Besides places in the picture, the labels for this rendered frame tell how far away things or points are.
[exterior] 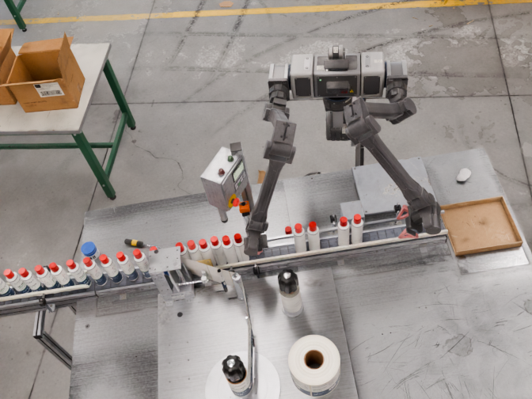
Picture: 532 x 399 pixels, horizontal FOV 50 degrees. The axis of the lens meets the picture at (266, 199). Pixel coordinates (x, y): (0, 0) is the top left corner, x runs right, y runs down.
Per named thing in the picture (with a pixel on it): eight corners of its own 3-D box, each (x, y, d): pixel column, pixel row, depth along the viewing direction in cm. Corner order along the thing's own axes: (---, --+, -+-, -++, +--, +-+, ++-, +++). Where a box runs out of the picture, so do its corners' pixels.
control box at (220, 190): (208, 204, 239) (199, 176, 223) (229, 174, 247) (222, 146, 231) (229, 213, 235) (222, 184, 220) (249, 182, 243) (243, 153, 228)
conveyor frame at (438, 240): (97, 298, 271) (94, 293, 267) (99, 277, 278) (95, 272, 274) (446, 243, 267) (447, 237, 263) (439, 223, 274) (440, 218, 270)
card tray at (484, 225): (455, 256, 263) (457, 252, 260) (438, 210, 278) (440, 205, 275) (521, 245, 262) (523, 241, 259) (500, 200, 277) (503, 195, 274)
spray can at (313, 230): (309, 253, 266) (307, 229, 250) (308, 244, 269) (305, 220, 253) (321, 252, 266) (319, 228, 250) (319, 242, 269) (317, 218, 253)
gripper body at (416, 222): (407, 228, 226) (421, 220, 220) (405, 207, 231) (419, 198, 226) (419, 233, 228) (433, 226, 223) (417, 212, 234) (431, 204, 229)
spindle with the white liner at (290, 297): (283, 318, 249) (277, 286, 225) (281, 299, 255) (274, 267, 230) (304, 315, 249) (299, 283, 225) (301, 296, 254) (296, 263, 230)
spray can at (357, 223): (352, 246, 266) (352, 222, 250) (350, 237, 269) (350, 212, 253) (363, 245, 266) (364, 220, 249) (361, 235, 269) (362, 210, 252)
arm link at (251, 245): (269, 219, 235) (248, 215, 233) (267, 244, 228) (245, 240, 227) (262, 233, 244) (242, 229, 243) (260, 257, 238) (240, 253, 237)
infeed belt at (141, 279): (97, 294, 271) (94, 290, 268) (98, 279, 276) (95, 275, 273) (445, 239, 267) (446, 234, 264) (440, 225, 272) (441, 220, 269)
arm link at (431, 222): (427, 190, 216) (408, 199, 221) (430, 216, 209) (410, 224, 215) (445, 204, 222) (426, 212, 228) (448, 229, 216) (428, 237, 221)
